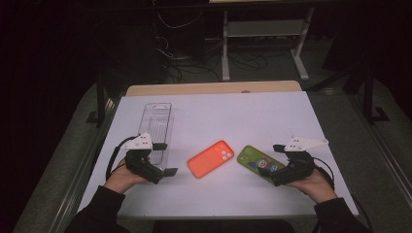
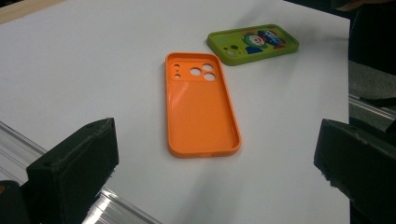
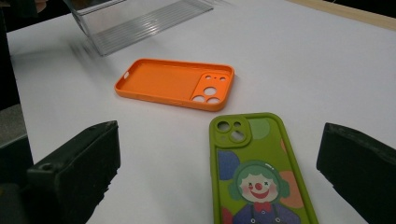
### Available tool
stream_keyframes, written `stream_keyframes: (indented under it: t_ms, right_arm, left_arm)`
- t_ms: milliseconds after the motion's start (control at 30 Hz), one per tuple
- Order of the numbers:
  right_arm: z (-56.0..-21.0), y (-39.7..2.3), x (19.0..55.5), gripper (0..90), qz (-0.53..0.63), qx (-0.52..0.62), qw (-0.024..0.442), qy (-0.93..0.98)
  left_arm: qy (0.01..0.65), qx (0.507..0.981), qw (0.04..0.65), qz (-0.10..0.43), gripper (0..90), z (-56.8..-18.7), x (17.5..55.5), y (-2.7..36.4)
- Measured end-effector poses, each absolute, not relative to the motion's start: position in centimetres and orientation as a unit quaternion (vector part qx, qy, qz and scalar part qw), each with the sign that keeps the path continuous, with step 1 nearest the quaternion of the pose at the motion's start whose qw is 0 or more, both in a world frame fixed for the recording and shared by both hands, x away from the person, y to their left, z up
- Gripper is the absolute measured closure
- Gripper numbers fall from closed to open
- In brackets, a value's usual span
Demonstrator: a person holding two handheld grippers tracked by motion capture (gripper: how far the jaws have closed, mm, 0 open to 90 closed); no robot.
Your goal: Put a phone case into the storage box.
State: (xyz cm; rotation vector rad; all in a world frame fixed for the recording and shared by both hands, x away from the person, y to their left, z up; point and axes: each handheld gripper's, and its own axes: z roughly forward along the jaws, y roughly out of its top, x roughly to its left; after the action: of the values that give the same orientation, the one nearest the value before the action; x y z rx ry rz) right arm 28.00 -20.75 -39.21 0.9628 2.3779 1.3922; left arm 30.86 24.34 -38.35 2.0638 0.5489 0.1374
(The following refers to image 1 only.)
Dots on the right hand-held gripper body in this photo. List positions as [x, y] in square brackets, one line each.
[293, 170]

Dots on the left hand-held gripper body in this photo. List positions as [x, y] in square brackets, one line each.
[142, 165]

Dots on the clear plastic rack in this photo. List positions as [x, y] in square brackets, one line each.
[158, 126]

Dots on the green phone case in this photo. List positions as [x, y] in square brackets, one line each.
[249, 157]

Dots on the orange phone case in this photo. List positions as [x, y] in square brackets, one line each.
[209, 160]

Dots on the person's left hand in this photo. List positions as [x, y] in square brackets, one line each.
[121, 178]

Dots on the person's right hand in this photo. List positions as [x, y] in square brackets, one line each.
[319, 187]

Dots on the black metal stand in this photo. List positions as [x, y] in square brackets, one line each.
[368, 97]
[100, 103]

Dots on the grey metal rail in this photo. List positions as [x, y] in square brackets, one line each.
[390, 158]
[87, 161]

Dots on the white metal table frame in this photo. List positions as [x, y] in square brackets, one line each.
[225, 64]

